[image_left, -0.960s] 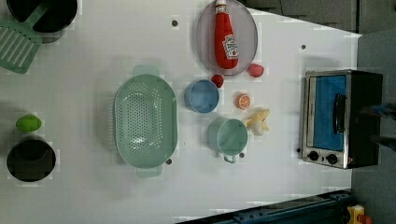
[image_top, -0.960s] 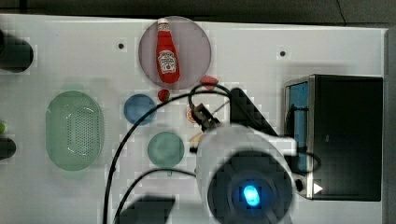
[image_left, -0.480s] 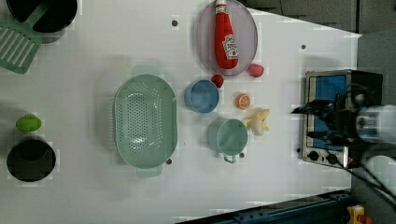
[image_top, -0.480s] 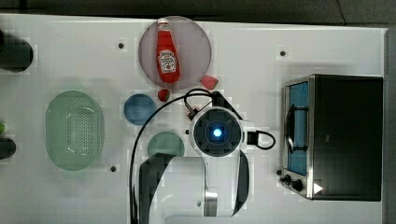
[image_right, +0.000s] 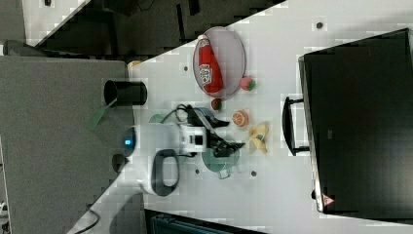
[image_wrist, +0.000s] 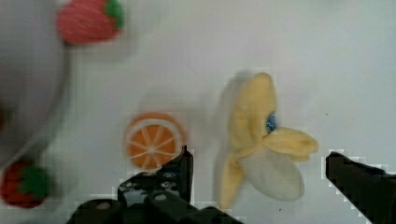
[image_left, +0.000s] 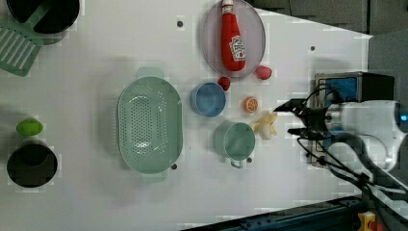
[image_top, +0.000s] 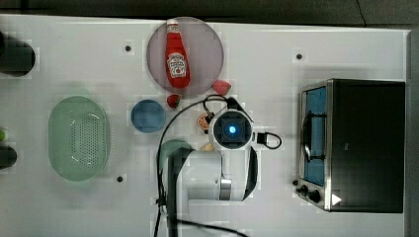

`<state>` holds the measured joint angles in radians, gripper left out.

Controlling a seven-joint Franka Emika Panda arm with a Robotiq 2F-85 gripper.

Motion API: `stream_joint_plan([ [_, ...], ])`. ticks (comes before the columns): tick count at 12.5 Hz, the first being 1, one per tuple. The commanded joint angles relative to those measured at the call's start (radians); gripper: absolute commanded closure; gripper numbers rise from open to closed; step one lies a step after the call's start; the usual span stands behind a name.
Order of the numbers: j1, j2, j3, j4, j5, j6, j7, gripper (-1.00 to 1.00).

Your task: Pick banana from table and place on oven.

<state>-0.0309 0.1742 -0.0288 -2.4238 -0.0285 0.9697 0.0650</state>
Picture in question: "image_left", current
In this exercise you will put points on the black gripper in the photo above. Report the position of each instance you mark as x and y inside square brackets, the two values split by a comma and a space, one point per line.
[312, 118]

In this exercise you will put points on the peeled toy banana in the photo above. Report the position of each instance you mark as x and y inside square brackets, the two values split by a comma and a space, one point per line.
[264, 126]

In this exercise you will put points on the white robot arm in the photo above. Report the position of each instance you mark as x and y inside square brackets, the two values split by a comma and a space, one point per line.
[380, 124]

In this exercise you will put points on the silver black toaster oven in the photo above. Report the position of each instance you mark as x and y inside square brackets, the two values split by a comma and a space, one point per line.
[350, 87]

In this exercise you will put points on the toy orange half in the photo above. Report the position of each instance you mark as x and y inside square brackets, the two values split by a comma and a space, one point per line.
[250, 104]

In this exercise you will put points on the pink red strawberry toy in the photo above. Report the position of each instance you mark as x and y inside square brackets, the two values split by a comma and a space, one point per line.
[263, 72]

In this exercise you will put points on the green plastic cup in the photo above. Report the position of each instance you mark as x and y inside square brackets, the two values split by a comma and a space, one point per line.
[234, 141]

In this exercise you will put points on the small red strawberry toy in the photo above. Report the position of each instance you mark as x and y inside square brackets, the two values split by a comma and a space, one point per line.
[224, 82]

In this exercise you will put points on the blue plastic bowl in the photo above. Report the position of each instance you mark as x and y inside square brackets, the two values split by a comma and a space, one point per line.
[208, 99]

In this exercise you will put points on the red plush ketchup bottle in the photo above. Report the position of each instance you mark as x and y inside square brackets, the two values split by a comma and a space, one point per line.
[232, 47]

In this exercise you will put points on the grey round plate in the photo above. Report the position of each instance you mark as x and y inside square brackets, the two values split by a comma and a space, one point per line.
[253, 37]

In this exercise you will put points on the yellow red emergency button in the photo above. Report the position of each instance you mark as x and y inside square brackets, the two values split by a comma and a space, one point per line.
[369, 222]

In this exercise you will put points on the green plastic colander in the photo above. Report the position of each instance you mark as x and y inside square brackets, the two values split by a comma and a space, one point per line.
[150, 124]

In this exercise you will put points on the black pot top left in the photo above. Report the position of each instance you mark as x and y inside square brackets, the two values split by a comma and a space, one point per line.
[49, 19]

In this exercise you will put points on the black pot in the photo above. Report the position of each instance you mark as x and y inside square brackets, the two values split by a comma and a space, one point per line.
[49, 19]
[32, 165]

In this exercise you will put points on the green toy lime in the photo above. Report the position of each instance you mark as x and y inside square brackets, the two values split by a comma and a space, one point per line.
[29, 127]

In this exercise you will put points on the black pot lower left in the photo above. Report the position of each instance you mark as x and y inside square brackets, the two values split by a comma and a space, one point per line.
[32, 165]

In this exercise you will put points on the green plastic spatula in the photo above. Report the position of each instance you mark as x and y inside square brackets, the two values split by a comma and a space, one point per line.
[20, 44]

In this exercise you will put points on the blue metal frame rail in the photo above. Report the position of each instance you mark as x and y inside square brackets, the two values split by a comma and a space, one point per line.
[332, 215]

